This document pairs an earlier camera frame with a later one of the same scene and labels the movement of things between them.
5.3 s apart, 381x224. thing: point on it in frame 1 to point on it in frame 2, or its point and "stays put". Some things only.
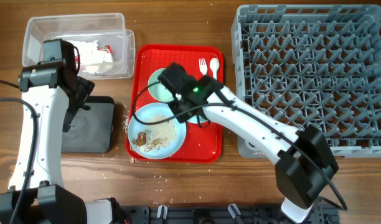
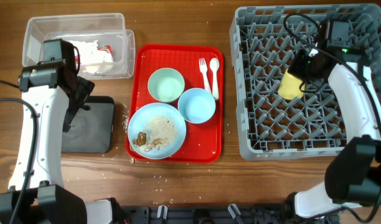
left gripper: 86,88 stays put
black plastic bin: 92,130 stays put
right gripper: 180,117 to 297,59
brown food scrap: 141,139 stays put
